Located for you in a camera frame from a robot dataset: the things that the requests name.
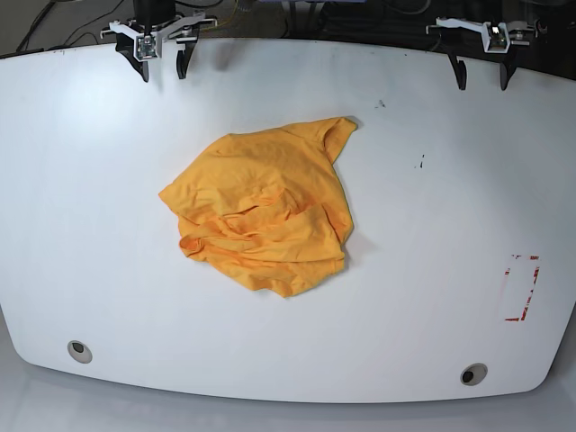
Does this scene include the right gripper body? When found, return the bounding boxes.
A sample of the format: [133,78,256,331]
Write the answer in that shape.
[99,12,218,43]

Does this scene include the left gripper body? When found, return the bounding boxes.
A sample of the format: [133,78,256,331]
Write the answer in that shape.
[426,18,536,45]

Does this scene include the orange t-shirt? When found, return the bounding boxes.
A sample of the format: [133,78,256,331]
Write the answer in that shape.
[159,117,356,298]

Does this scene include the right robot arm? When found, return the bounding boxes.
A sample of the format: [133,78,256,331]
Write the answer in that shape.
[100,0,218,82]

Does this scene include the red tape rectangle marking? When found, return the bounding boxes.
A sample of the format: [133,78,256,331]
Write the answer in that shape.
[499,255,541,322]

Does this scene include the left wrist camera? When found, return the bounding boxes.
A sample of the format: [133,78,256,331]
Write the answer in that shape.
[481,22,510,54]

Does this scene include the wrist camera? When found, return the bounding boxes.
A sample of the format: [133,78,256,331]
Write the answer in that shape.
[481,22,510,54]
[134,34,161,62]

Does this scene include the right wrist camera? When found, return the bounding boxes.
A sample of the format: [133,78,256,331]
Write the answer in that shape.
[134,34,161,62]

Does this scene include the yellow cable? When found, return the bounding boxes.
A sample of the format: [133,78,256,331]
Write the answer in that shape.
[211,0,239,32]

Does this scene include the black floor cable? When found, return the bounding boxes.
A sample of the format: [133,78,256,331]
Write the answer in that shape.
[16,0,122,51]

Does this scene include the right table cable grommet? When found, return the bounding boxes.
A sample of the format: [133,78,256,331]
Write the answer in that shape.
[460,363,488,386]

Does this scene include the table cable grommet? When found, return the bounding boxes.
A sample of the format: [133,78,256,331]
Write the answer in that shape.
[460,363,488,386]
[67,340,93,365]

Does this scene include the left table cable grommet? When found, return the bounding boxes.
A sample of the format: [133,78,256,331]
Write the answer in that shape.
[67,340,93,365]

